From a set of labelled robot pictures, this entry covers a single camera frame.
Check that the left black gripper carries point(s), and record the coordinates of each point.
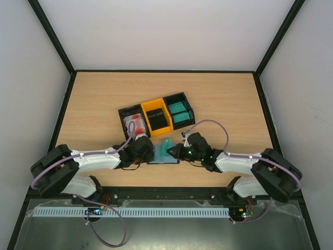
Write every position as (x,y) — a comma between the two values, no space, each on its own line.
(149,156)

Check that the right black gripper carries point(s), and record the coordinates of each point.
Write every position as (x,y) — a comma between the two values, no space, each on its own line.
(179,151)

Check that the dark blue card holder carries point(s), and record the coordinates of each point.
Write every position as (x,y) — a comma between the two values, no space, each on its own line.
(154,162)

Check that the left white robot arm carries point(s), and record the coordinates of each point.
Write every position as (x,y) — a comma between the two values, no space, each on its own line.
(61,170)

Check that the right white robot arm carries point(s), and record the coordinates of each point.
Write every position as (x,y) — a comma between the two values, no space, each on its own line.
(266,173)

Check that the red white card stack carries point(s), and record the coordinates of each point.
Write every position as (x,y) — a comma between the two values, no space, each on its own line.
(135,123)

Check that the black card stack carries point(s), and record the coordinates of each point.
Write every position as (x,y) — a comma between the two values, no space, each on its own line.
(157,119)

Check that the teal card stack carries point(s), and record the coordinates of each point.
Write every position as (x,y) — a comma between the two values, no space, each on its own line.
(178,112)

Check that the black bin right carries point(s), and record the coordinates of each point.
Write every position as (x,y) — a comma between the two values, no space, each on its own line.
(180,97)

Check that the black bin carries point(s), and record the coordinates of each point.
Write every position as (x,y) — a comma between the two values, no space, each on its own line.
(136,109)
(180,97)

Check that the black bin left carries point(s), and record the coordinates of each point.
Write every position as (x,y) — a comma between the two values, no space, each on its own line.
(136,109)

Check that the yellow bin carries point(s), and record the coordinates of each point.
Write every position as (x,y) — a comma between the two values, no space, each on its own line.
(155,104)

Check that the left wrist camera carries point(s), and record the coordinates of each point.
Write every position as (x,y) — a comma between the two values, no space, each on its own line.
(140,135)

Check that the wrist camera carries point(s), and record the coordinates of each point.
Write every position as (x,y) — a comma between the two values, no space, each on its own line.
(185,138)
(140,135)

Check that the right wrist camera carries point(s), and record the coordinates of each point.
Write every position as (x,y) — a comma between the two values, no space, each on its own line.
(185,138)

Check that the black mounting rail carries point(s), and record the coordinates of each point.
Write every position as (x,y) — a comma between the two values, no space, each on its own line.
(215,195)

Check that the grey slotted cable duct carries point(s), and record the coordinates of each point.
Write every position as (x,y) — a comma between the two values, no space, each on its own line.
(135,212)

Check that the black enclosure frame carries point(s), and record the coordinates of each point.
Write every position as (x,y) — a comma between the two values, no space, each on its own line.
(292,13)

